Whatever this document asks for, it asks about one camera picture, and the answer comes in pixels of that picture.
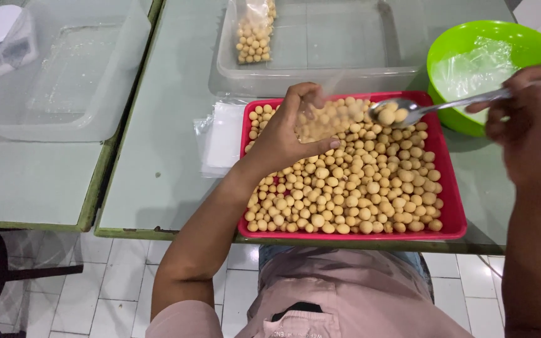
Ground person's left hand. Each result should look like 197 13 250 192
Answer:
246 82 342 176

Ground person's right hand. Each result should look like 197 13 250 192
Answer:
465 62 541 189

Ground metal spoon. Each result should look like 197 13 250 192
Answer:
368 76 541 130

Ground small clear plastic bag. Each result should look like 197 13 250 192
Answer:
294 70 370 144

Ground crumpled clear plastic bags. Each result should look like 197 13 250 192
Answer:
431 36 521 124

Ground green plastic bowl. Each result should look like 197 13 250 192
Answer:
426 20 541 138

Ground red plastic tray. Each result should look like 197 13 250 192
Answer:
237 91 468 241

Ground heap of beige snack balls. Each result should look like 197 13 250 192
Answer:
244 96 444 235

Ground clear plastic container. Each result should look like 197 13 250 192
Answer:
216 0 430 97
0 0 152 143

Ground pink apron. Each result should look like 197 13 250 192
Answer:
146 246 474 338

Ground filled bag of snack balls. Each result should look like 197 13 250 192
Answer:
234 0 277 65

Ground stack of flat clear bags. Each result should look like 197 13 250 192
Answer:
193 100 249 178

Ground green-edged glass-top table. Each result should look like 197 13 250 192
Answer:
0 0 164 233
94 0 519 257

